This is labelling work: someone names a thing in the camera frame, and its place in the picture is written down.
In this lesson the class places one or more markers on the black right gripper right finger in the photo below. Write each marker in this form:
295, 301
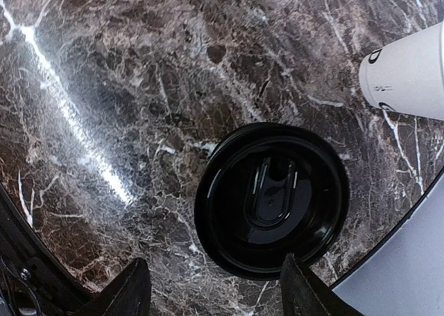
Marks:
303, 293

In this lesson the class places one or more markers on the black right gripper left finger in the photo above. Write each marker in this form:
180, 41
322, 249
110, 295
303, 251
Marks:
129, 293

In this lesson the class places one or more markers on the stack of black cup lids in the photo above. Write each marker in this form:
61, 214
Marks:
269, 190

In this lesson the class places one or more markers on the white cup holding straws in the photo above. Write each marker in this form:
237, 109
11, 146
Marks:
406, 76

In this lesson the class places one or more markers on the black front table rail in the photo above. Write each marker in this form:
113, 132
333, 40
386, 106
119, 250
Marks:
33, 281

